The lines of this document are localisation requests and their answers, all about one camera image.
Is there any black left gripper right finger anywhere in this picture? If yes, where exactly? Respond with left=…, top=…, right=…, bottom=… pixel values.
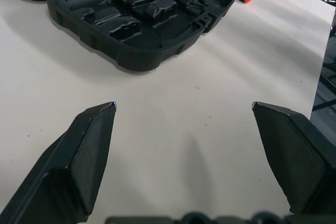
left=251, top=101, right=336, bottom=216

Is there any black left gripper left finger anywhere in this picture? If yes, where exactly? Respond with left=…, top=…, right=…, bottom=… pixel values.
left=0, top=101, right=118, bottom=224

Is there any black plastic tool case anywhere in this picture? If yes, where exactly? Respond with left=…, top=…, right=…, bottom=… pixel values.
left=0, top=0, right=235, bottom=73

